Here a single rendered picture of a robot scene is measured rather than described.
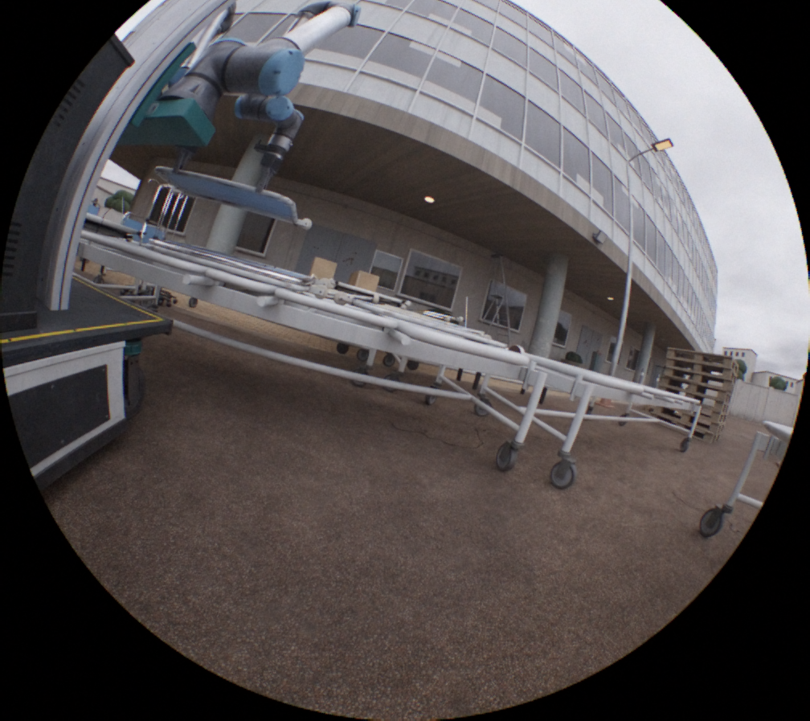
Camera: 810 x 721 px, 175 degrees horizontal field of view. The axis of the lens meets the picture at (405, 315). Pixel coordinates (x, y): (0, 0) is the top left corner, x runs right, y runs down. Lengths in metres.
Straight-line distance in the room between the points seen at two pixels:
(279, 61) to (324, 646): 1.15
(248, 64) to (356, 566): 1.17
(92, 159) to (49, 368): 0.44
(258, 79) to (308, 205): 6.76
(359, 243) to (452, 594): 7.02
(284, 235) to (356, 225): 1.93
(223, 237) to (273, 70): 4.74
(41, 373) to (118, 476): 0.30
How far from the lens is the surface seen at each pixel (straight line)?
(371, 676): 0.53
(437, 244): 7.75
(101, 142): 0.79
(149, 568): 0.61
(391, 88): 5.75
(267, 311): 0.87
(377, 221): 7.39
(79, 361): 0.65
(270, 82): 0.79
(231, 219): 5.42
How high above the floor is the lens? 0.51
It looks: 1 degrees up
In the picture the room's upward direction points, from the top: 16 degrees clockwise
